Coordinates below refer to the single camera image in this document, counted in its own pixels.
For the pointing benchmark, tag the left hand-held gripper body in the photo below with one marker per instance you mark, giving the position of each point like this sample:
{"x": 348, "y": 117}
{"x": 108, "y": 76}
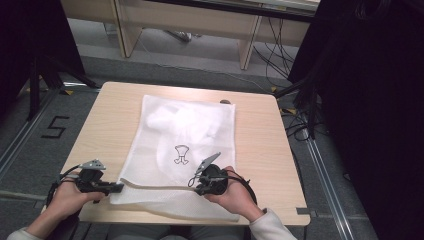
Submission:
{"x": 90, "y": 178}

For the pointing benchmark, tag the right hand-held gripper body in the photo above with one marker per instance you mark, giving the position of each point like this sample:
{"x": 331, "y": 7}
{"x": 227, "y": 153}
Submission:
{"x": 215, "y": 180}

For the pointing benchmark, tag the yellow tape piece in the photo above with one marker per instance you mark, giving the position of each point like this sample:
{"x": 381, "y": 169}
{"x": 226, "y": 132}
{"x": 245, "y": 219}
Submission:
{"x": 273, "y": 89}
{"x": 69, "y": 92}
{"x": 289, "y": 110}

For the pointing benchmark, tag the white mesh laundry bag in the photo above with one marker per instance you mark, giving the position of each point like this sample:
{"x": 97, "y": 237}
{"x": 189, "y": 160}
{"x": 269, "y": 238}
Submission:
{"x": 186, "y": 133}

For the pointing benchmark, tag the small dark round object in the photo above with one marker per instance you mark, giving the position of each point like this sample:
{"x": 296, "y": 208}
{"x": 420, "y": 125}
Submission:
{"x": 225, "y": 101}

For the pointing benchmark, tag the grey power strip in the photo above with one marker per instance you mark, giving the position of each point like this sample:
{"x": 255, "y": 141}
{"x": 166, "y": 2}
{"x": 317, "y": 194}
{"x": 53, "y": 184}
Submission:
{"x": 181, "y": 35}

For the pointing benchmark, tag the black tape number marking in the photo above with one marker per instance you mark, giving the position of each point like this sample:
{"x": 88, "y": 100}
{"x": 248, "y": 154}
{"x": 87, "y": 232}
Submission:
{"x": 55, "y": 127}

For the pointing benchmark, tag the white garment with black print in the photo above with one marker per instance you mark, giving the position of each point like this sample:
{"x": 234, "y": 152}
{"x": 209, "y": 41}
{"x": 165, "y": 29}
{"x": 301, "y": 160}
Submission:
{"x": 185, "y": 133}

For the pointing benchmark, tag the metal floor rail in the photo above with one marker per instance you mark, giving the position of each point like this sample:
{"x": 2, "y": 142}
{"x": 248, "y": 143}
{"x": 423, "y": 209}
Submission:
{"x": 330, "y": 186}
{"x": 23, "y": 133}

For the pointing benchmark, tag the black tripod stand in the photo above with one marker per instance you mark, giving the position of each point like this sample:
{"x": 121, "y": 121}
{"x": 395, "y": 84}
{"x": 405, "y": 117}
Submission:
{"x": 35, "y": 90}
{"x": 310, "y": 100}

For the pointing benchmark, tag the black curtain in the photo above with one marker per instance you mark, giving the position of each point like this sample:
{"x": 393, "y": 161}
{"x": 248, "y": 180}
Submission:
{"x": 373, "y": 100}
{"x": 36, "y": 36}

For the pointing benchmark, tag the person's right hand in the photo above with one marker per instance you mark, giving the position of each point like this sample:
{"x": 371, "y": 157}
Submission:
{"x": 238, "y": 196}

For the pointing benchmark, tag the light wooden desk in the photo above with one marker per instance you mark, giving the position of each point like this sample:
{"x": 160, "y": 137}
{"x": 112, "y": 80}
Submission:
{"x": 186, "y": 20}

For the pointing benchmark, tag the person's left hand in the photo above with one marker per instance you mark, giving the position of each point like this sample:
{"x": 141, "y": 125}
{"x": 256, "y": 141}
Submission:
{"x": 68, "y": 200}

